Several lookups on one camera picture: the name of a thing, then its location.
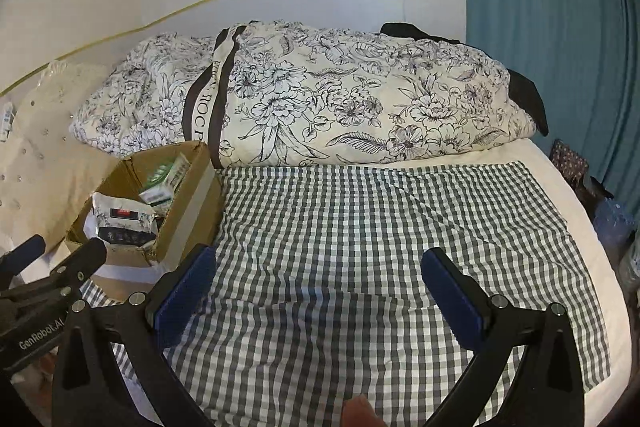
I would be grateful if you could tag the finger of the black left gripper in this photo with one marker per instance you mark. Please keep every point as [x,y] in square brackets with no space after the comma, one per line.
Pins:
[72,272]
[14,262]

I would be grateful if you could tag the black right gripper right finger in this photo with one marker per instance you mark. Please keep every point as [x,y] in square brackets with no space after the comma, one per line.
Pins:
[547,389]

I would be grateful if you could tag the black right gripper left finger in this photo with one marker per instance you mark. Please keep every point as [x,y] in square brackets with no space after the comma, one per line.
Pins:
[88,388]

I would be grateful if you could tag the white blue packet bag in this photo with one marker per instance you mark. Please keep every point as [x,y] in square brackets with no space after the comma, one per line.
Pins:
[120,221]

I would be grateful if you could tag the green 999 medicine box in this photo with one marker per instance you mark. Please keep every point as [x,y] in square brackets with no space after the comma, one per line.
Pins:
[160,189]

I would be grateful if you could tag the cream studded pillow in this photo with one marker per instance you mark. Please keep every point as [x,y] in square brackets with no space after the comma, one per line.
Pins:
[46,173]

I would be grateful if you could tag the brown cardboard box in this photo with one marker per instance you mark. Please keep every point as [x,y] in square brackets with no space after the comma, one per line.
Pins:
[191,220]

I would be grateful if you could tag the blue plastic bottles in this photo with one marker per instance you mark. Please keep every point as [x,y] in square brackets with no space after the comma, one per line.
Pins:
[619,235]

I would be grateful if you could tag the grey checkered cloth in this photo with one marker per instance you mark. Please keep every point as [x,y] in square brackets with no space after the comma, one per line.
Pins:
[318,294]

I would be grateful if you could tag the dark patterned bag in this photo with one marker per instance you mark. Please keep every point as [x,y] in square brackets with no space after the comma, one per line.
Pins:
[575,171]

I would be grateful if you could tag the floral folded quilt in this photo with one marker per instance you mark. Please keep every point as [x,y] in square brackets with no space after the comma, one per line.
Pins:
[288,94]

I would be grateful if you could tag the black cloth behind quilt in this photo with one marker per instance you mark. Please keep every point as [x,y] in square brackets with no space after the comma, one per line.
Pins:
[522,91]

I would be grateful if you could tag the teal curtain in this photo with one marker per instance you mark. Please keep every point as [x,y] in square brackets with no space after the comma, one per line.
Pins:
[583,56]

